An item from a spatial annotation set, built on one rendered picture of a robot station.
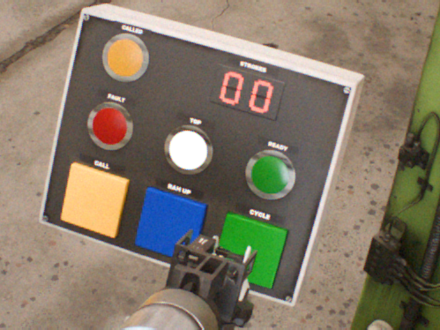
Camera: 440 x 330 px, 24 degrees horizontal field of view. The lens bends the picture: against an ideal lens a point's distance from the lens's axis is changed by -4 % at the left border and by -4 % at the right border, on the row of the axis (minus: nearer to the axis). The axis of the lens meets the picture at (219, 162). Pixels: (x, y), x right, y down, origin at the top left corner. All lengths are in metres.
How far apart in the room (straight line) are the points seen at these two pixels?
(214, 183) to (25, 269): 1.33
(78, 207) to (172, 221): 0.12
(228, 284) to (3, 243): 1.61
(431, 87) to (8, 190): 1.56
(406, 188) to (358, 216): 1.23
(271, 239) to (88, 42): 0.32
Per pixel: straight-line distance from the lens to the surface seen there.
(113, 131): 1.24
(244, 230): 1.22
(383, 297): 1.62
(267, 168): 1.20
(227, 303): 0.99
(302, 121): 1.18
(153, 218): 1.25
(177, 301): 0.90
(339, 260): 2.57
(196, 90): 1.21
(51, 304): 2.44
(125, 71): 1.23
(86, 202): 1.27
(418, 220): 1.47
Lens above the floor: 1.94
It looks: 45 degrees down
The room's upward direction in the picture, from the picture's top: 6 degrees clockwise
